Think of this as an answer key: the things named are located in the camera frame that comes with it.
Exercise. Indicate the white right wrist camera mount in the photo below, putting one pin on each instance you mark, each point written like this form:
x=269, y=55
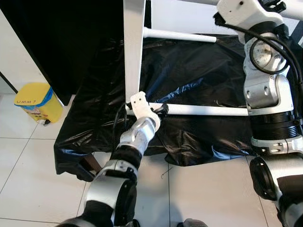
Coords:
x=241, y=12

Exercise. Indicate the grey robot left foot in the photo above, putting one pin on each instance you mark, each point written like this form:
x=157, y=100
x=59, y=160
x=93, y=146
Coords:
x=132, y=223

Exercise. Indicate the black plastic table cover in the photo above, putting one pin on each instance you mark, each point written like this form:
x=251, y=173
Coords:
x=199, y=71

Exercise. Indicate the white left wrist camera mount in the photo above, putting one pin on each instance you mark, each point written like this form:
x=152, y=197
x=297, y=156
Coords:
x=139, y=106

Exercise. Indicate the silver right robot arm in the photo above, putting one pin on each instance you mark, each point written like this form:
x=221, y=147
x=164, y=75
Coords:
x=265, y=90

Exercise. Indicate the black door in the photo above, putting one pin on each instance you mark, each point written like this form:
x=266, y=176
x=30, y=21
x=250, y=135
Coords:
x=61, y=38

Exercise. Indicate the yellow cardboard box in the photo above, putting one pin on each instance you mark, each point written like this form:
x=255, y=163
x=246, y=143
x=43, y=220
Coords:
x=38, y=104

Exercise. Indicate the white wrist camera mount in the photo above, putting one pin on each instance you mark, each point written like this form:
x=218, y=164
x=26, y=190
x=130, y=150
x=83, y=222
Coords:
x=139, y=106
x=241, y=12

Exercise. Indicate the grey robot foot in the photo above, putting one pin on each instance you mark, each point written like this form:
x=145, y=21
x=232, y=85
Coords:
x=195, y=223
x=132, y=223

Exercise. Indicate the grey robot right foot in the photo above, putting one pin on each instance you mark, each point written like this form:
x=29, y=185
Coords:
x=195, y=223

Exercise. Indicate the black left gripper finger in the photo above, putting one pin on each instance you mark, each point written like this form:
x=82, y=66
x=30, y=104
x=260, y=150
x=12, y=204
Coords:
x=165, y=107

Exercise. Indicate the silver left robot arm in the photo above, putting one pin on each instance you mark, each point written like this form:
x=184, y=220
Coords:
x=139, y=135

